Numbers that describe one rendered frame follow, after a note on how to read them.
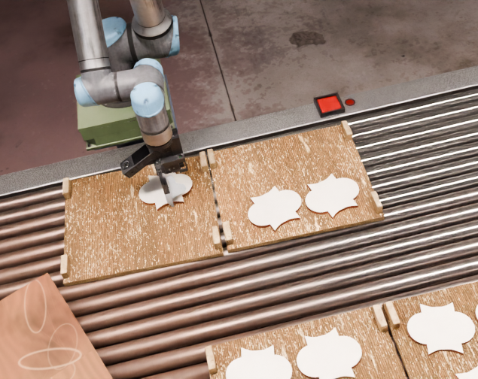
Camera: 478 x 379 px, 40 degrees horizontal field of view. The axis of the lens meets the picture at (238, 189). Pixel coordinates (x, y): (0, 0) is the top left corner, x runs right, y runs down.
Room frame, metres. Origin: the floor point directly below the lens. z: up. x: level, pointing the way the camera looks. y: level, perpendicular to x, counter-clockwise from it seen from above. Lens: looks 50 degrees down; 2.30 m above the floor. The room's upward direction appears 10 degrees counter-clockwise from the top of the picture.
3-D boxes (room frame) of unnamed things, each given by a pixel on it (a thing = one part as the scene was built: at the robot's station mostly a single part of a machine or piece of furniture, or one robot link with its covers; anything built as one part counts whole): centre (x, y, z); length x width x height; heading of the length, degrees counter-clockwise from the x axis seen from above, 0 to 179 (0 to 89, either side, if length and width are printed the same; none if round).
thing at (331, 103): (1.43, -0.31, 0.92); 0.06 x 0.06 x 0.01; 5
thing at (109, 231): (1.13, 0.27, 0.93); 0.41 x 0.35 x 0.02; 91
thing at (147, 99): (1.20, 0.18, 1.24); 0.09 x 0.08 x 0.11; 179
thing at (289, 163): (1.15, -0.14, 0.93); 0.41 x 0.35 x 0.02; 93
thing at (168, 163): (1.20, 0.17, 1.08); 0.09 x 0.08 x 0.12; 98
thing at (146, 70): (1.30, 0.19, 1.24); 0.11 x 0.11 x 0.08; 89
